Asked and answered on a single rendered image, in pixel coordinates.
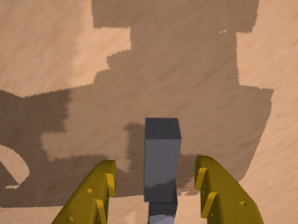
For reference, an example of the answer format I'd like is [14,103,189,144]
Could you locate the grey rectangular block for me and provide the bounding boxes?
[148,182,178,224]
[144,117,182,202]

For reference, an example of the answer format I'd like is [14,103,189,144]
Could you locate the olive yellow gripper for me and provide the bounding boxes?
[51,155,264,224]

